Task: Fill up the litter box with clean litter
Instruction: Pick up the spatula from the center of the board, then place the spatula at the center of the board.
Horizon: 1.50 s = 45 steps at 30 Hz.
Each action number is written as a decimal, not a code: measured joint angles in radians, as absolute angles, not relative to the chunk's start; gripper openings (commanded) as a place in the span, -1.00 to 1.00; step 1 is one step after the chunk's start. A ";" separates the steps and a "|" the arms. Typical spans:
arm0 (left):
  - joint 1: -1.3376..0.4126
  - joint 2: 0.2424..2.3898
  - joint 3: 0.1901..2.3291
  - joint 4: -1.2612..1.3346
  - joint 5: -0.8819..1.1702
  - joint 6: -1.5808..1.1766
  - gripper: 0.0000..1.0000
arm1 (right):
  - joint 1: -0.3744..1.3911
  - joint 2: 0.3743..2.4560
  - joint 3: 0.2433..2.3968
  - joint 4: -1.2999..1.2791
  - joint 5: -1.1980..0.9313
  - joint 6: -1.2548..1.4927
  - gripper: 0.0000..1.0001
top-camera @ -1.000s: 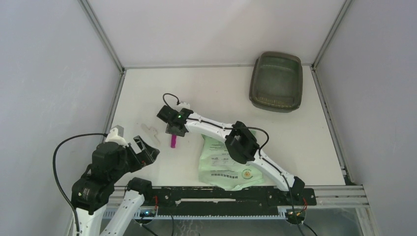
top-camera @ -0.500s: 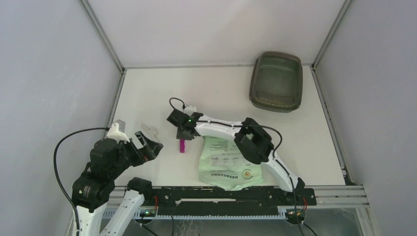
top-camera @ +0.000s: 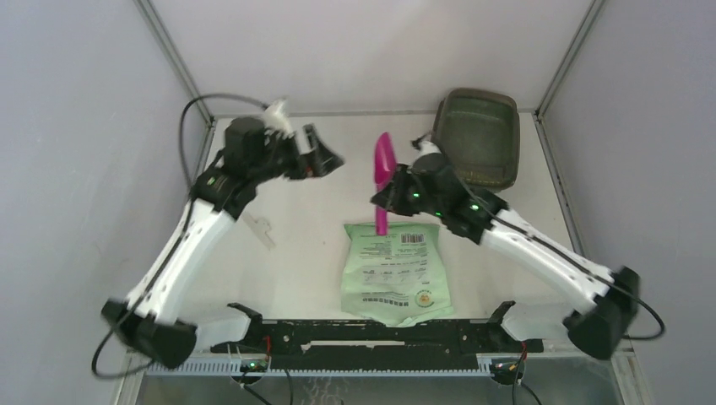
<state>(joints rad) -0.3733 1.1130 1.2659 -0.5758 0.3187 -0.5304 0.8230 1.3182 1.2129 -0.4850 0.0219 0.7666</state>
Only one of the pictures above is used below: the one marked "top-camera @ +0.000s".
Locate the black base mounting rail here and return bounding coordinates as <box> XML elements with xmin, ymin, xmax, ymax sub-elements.
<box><xmin>210</xmin><ymin>314</ymin><xmax>544</xmax><ymax>367</ymax></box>

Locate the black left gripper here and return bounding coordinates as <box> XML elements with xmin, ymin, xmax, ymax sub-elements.
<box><xmin>251</xmin><ymin>125</ymin><xmax>344</xmax><ymax>185</ymax></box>

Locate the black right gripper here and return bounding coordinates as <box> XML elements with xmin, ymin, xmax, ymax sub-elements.
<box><xmin>371</xmin><ymin>165</ymin><xmax>443</xmax><ymax>219</ymax></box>

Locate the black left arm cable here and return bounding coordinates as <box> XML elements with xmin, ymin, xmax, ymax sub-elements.
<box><xmin>90</xmin><ymin>92</ymin><xmax>271</xmax><ymax>381</ymax></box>

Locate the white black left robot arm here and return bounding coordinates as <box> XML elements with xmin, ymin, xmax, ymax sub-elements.
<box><xmin>101</xmin><ymin>117</ymin><xmax>344</xmax><ymax>370</ymax></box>

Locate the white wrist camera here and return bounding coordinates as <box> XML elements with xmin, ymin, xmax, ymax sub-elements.
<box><xmin>411</xmin><ymin>137</ymin><xmax>442</xmax><ymax>160</ymax></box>
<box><xmin>260</xmin><ymin>98</ymin><xmax>295</xmax><ymax>138</ymax></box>

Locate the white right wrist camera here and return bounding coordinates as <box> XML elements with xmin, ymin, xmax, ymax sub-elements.
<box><xmin>411</xmin><ymin>137</ymin><xmax>442</xmax><ymax>160</ymax></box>

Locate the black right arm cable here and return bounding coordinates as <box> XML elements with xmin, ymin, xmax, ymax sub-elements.
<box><xmin>447</xmin><ymin>167</ymin><xmax>667</xmax><ymax>342</ymax></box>

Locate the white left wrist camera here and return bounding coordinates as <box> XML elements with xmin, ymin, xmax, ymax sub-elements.
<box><xmin>260</xmin><ymin>98</ymin><xmax>295</xmax><ymax>138</ymax></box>

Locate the dark grey litter box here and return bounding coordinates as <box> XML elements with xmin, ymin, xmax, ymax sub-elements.
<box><xmin>431</xmin><ymin>88</ymin><xmax>521</xmax><ymax>192</ymax></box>

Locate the green cat litter bag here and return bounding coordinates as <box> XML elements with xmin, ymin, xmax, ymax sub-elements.
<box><xmin>340</xmin><ymin>222</ymin><xmax>454</xmax><ymax>328</ymax></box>

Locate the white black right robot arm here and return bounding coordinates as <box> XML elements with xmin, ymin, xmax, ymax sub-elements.
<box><xmin>371</xmin><ymin>153</ymin><xmax>641</xmax><ymax>360</ymax></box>

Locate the magenta plastic scoop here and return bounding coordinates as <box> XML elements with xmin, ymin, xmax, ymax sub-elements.
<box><xmin>373</xmin><ymin>132</ymin><xmax>397</xmax><ymax>236</ymax></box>

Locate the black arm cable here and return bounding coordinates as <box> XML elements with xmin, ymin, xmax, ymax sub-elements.
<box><xmin>447</xmin><ymin>167</ymin><xmax>667</xmax><ymax>342</ymax></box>
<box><xmin>90</xmin><ymin>92</ymin><xmax>271</xmax><ymax>381</ymax></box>

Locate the white slotted cable duct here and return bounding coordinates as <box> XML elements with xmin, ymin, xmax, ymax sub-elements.
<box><xmin>145</xmin><ymin>357</ymin><xmax>561</xmax><ymax>378</ymax></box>

